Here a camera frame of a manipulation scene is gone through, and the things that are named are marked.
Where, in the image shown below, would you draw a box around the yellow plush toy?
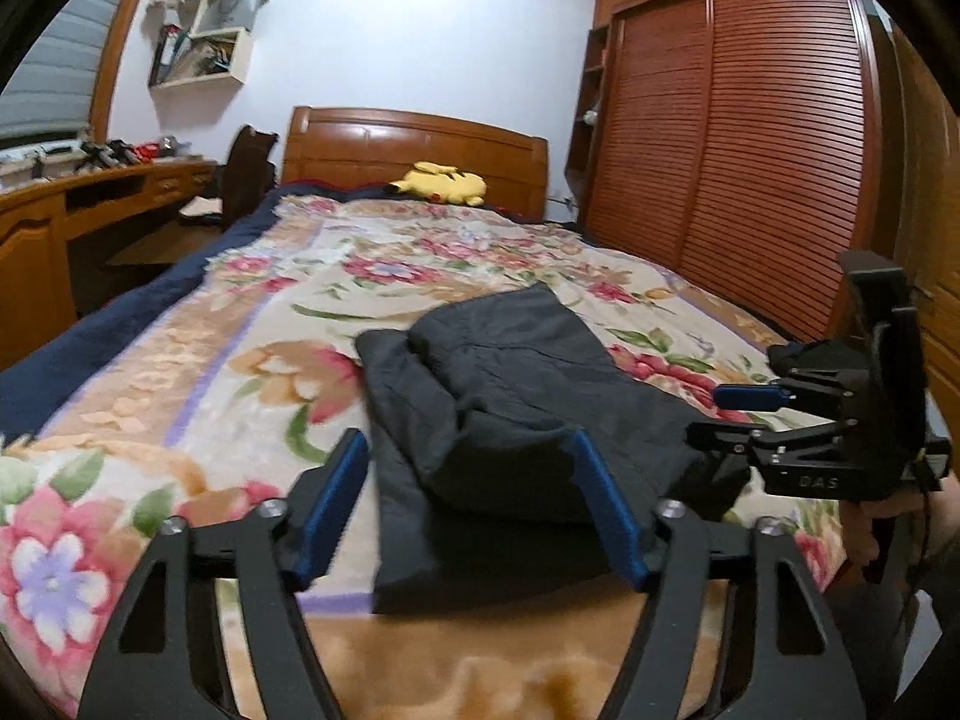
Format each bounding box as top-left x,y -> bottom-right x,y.
386,161 -> 488,207

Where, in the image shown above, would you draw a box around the navy blue bed sheet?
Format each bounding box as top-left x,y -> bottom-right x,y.
0,184 -> 293,440

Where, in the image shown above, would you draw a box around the black model figures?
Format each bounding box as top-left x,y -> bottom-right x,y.
79,139 -> 136,170

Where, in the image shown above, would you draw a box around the wooden bed headboard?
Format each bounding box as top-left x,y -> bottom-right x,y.
281,106 -> 550,222

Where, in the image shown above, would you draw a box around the wooden louvered wardrobe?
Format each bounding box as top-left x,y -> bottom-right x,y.
566,0 -> 960,421

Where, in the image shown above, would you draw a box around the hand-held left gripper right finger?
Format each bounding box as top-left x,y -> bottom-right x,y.
566,429 -> 875,720

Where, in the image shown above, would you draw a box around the dark chair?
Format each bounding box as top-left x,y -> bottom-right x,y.
180,124 -> 280,230

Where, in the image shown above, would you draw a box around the grey window blind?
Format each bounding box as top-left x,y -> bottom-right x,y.
0,0 -> 151,147

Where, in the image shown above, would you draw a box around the wooden desk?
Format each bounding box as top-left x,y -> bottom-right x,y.
0,154 -> 218,372

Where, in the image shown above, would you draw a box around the person's right hand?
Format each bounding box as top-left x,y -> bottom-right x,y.
840,495 -> 886,571

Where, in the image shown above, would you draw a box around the black jacket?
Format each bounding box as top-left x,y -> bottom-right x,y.
354,283 -> 751,616

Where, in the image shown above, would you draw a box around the white wall shelf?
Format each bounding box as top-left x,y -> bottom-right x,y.
148,0 -> 271,89

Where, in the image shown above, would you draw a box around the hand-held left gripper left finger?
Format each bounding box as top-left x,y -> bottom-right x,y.
75,427 -> 370,720

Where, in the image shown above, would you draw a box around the floral blanket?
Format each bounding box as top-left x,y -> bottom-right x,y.
0,193 -> 848,720

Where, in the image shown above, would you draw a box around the wooden window frame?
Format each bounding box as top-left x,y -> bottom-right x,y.
88,0 -> 167,137

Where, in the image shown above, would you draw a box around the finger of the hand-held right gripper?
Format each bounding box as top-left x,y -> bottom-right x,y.
686,418 -> 848,500
712,364 -> 875,417

